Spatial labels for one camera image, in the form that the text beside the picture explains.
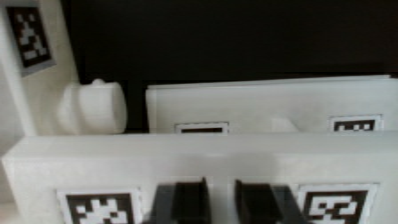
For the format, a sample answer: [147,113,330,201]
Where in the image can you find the white door panel with tags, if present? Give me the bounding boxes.
[146,75,398,134]

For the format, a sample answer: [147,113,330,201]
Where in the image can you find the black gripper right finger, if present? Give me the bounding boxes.
[234,180,309,224]

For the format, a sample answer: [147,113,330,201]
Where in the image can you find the white cabinet body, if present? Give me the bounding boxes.
[0,0,128,205]

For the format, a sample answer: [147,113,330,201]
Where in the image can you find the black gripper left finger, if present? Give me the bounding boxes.
[142,179,211,224]

